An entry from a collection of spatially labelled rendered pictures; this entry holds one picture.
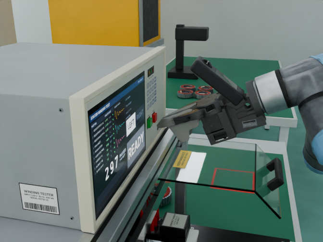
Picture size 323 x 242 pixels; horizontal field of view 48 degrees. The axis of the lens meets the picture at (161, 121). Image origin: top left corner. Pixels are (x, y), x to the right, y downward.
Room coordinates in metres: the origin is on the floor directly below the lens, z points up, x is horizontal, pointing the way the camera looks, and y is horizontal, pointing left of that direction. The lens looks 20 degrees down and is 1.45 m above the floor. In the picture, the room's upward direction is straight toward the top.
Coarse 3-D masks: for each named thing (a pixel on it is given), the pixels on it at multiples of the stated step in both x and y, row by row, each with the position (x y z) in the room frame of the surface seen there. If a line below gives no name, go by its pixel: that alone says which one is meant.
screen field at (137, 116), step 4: (140, 108) 0.65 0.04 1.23; (136, 112) 0.63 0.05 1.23; (140, 112) 0.65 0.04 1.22; (132, 116) 0.61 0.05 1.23; (136, 116) 0.63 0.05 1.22; (140, 116) 0.65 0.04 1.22; (128, 120) 0.59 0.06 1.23; (132, 120) 0.61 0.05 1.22; (136, 120) 0.63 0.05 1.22; (140, 120) 0.65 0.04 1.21; (128, 124) 0.59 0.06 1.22; (132, 124) 0.61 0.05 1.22; (136, 124) 0.63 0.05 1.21; (128, 128) 0.58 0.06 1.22; (132, 128) 0.60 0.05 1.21; (128, 132) 0.58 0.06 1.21
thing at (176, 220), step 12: (168, 216) 0.75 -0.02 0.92; (180, 216) 0.75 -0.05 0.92; (132, 228) 0.73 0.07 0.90; (156, 228) 0.73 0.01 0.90; (168, 228) 0.70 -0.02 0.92; (180, 228) 0.70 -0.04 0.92; (144, 240) 0.72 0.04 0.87; (156, 240) 0.71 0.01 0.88; (168, 240) 0.70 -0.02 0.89; (180, 240) 0.69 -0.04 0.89; (192, 240) 0.71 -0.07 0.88
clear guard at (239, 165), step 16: (176, 144) 0.86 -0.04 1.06; (192, 144) 0.86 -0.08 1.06; (208, 144) 0.86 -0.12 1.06; (224, 144) 0.86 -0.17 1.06; (240, 144) 0.86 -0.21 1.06; (256, 144) 0.86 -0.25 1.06; (192, 160) 0.76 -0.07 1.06; (208, 160) 0.76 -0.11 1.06; (224, 160) 0.76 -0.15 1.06; (240, 160) 0.76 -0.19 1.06; (256, 160) 0.77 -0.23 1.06; (160, 176) 0.69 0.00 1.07; (176, 176) 0.69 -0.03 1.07; (192, 176) 0.69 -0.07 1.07; (208, 176) 0.69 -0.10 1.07; (224, 176) 0.69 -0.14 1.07; (240, 176) 0.69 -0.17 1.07; (256, 176) 0.69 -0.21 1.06; (272, 176) 0.76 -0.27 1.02; (256, 192) 0.63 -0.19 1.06; (272, 192) 0.69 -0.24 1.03; (272, 208) 0.62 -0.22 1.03
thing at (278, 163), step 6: (270, 162) 0.78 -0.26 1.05; (276, 162) 0.76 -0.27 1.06; (270, 168) 0.77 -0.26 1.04; (276, 168) 0.73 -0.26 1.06; (276, 174) 0.70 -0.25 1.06; (282, 174) 0.71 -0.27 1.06; (276, 180) 0.68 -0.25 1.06; (282, 180) 0.68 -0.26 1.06; (270, 186) 0.68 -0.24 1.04; (276, 186) 0.68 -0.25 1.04
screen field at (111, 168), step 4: (116, 156) 0.53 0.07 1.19; (112, 160) 0.51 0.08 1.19; (116, 160) 0.52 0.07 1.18; (112, 164) 0.51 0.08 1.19; (116, 164) 0.52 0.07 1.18; (108, 168) 0.49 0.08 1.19; (112, 168) 0.51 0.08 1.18; (116, 168) 0.52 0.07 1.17; (104, 172) 0.48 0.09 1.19; (108, 172) 0.49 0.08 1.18; (112, 172) 0.51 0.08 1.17; (108, 176) 0.49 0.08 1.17
